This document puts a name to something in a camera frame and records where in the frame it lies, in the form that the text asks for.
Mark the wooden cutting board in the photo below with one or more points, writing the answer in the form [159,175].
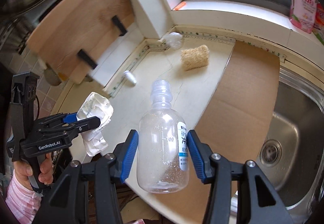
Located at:
[75,25]

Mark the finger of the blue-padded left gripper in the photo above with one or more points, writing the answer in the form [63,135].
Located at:
[60,118]
[70,130]

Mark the person's left hand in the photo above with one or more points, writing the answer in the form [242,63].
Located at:
[23,170]

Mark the small white bottle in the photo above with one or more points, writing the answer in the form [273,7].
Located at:
[130,77]

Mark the stainless steel sink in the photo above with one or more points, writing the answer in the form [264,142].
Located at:
[292,154]

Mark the brown cardboard sheet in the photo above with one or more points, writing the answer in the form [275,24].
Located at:
[231,110]

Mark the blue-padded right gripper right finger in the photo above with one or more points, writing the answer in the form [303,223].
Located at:
[257,201]

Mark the orange small object on sill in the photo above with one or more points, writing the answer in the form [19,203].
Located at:
[179,6]

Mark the white paper bag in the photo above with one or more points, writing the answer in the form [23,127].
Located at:
[97,112]

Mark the loofah sponge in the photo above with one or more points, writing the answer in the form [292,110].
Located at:
[195,58]

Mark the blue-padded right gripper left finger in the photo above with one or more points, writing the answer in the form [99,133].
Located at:
[67,201]

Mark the clear plastic bottle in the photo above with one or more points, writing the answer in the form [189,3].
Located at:
[162,155]

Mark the pink soap refill pouch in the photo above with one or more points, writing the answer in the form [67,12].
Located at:
[302,14]

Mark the clear plastic wrap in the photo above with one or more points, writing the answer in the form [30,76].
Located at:
[174,40]

